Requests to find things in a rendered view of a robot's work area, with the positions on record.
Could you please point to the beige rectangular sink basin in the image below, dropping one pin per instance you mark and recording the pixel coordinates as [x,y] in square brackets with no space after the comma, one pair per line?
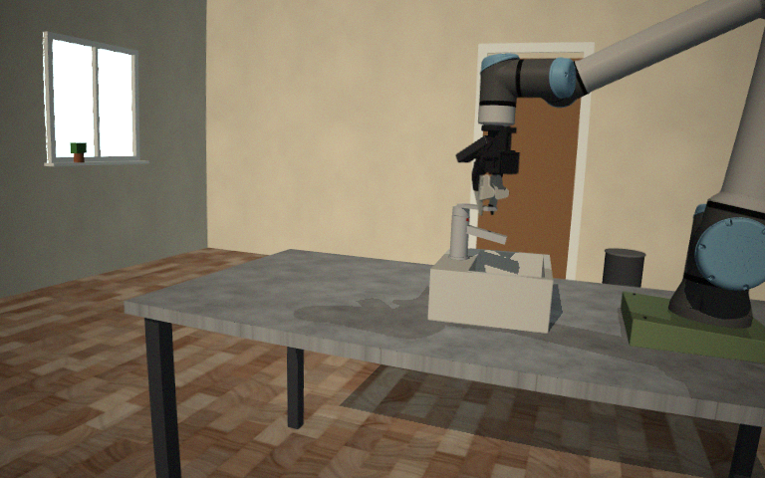
[510,290]

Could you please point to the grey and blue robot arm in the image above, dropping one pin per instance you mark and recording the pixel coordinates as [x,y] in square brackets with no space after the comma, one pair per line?
[731,250]

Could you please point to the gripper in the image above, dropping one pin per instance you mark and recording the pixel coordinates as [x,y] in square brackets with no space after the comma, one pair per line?
[504,163]

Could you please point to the grey mixer tap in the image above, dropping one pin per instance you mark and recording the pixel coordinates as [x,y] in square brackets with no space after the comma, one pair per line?
[460,230]

